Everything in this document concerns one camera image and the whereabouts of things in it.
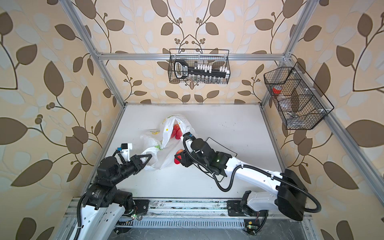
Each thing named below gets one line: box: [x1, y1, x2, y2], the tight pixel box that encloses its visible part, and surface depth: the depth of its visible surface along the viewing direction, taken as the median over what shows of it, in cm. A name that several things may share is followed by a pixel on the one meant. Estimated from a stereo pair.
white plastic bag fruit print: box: [140, 114, 197, 171], surface depth 79 cm
